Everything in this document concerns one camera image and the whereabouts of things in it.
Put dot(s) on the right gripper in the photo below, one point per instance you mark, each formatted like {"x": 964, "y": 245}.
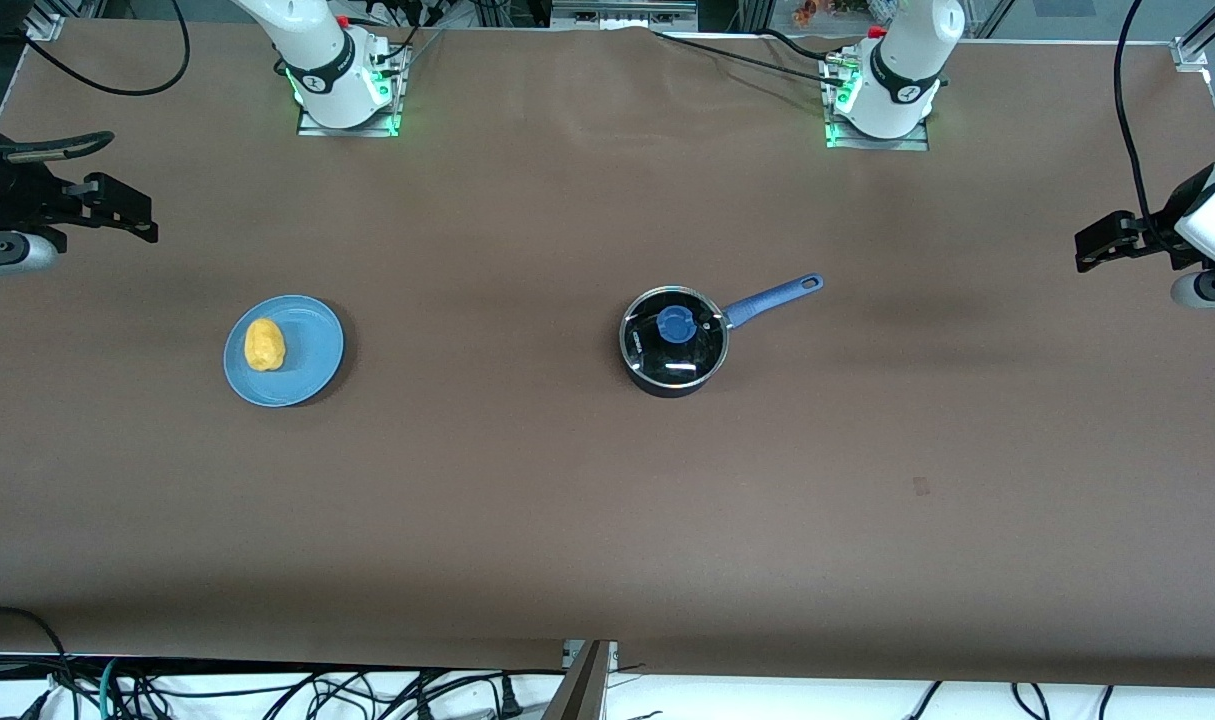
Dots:
{"x": 19, "y": 200}

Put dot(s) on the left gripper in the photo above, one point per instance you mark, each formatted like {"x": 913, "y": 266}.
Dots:
{"x": 1154, "y": 243}

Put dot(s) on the yellow potato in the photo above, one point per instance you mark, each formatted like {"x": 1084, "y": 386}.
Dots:
{"x": 264, "y": 345}

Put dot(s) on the glass lid with blue knob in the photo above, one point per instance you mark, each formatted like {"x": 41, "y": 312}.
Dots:
{"x": 677, "y": 324}

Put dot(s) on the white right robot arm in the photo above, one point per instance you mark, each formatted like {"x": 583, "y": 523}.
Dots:
{"x": 312, "y": 40}

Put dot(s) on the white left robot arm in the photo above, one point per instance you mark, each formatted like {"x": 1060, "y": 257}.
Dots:
{"x": 907, "y": 60}

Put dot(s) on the light blue plate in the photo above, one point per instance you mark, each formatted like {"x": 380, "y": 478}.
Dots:
{"x": 312, "y": 350}

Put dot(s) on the small orange object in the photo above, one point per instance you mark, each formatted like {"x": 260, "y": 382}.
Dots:
{"x": 805, "y": 10}

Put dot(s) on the brown table cover sheet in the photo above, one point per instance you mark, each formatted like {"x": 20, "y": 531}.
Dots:
{"x": 567, "y": 500}

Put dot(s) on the black power plug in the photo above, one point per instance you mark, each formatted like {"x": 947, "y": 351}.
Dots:
{"x": 510, "y": 700}

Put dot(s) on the aluminium corner bracket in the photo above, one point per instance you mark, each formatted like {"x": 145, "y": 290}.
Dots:
{"x": 45, "y": 25}
{"x": 1190, "y": 53}

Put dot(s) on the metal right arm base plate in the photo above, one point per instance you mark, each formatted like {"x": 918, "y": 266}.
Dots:
{"x": 347, "y": 131}

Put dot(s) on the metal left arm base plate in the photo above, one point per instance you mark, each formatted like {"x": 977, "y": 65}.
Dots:
{"x": 877, "y": 143}

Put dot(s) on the aluminium frame rail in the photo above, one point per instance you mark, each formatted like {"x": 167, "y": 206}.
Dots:
{"x": 622, "y": 12}

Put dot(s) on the aluminium profile post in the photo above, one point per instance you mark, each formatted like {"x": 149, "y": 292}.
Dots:
{"x": 582, "y": 685}

